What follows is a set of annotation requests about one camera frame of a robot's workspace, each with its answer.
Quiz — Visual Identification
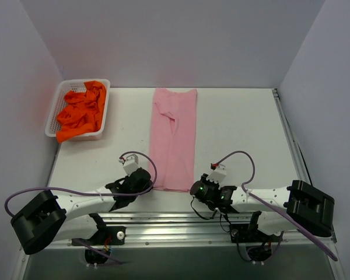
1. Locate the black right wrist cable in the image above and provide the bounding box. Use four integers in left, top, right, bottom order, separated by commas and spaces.
191, 197, 231, 234

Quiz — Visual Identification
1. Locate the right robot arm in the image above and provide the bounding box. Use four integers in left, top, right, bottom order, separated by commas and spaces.
190, 174, 335, 241

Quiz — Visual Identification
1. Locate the aluminium mounting rail frame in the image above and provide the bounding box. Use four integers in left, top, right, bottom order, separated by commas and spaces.
20, 88, 338, 250

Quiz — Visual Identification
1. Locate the white plastic basket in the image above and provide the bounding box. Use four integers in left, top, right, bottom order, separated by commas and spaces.
45, 79, 110, 143

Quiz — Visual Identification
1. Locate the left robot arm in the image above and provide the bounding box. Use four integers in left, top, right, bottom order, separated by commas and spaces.
5, 167, 158, 255

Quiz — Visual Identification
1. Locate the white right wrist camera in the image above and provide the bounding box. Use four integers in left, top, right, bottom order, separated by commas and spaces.
207, 163, 227, 184

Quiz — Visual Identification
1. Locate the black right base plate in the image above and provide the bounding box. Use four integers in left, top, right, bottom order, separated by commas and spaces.
229, 211, 279, 244

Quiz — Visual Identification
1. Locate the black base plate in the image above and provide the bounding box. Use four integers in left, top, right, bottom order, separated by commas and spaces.
71, 213, 126, 246
229, 211, 279, 244

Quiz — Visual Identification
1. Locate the orange t-shirt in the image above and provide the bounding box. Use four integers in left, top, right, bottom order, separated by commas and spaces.
56, 80, 107, 143

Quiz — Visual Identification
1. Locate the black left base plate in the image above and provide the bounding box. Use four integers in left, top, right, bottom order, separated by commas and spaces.
71, 213, 126, 246

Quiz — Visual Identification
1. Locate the pink t-shirt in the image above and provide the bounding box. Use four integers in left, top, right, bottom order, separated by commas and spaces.
149, 88, 198, 193

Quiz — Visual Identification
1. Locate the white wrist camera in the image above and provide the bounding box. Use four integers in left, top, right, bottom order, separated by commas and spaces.
207, 163, 227, 184
118, 154, 139, 176

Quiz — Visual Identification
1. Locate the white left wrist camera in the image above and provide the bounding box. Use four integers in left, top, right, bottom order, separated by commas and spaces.
118, 154, 139, 176

